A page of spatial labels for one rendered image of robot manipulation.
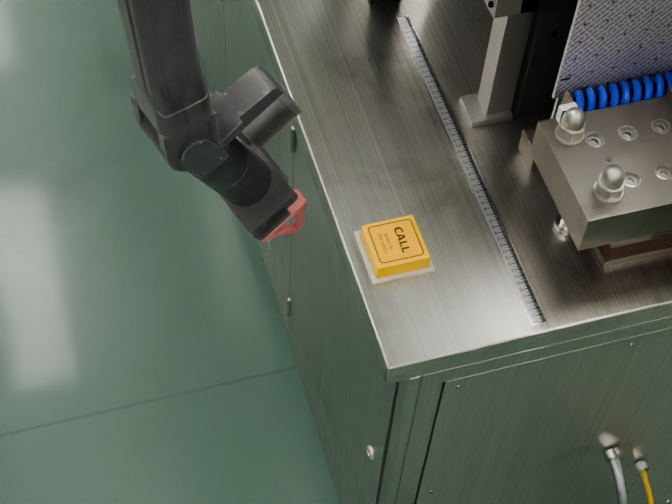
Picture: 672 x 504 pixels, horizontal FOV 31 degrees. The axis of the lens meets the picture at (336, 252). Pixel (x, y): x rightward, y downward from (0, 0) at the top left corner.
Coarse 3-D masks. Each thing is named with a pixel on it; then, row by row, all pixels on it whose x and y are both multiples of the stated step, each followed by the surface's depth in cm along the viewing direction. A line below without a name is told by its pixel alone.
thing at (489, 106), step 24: (504, 0) 149; (528, 0) 150; (504, 24) 154; (528, 24) 155; (504, 48) 158; (504, 72) 161; (480, 96) 168; (504, 96) 166; (480, 120) 167; (504, 120) 169
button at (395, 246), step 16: (368, 224) 155; (384, 224) 155; (400, 224) 155; (416, 224) 155; (368, 240) 154; (384, 240) 154; (400, 240) 154; (416, 240) 154; (368, 256) 154; (384, 256) 152; (400, 256) 152; (416, 256) 152; (384, 272) 152; (400, 272) 153
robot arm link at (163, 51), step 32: (128, 0) 101; (160, 0) 101; (128, 32) 105; (160, 32) 104; (192, 32) 106; (160, 64) 107; (192, 64) 109; (160, 96) 110; (192, 96) 112; (160, 128) 113; (192, 128) 115
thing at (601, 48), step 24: (600, 0) 143; (624, 0) 144; (648, 0) 145; (576, 24) 145; (600, 24) 146; (624, 24) 148; (648, 24) 149; (576, 48) 149; (600, 48) 150; (624, 48) 151; (648, 48) 153; (576, 72) 152; (600, 72) 154; (624, 72) 155; (648, 72) 157; (552, 96) 156
